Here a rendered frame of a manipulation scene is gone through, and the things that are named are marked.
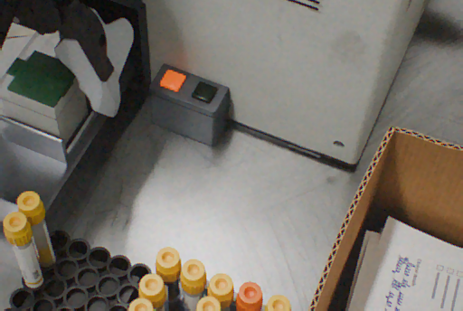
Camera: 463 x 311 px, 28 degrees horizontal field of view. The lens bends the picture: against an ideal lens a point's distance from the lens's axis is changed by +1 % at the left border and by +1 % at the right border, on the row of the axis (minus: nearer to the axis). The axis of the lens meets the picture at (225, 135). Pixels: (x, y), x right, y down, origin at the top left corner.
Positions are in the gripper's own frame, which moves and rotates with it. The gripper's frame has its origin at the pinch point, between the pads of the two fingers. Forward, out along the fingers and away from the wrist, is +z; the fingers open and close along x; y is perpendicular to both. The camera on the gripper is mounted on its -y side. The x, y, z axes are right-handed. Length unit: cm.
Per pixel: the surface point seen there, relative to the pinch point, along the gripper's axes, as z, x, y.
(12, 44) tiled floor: 96, 60, 64
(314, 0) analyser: -9.1, -17.3, 9.1
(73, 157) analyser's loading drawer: 4.6, -3.0, -1.8
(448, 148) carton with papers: -5.8, -29.1, 3.6
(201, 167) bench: 8.7, -11.3, 3.7
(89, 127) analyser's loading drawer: 4.4, -2.8, 1.1
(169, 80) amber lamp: 3.3, -6.9, 7.2
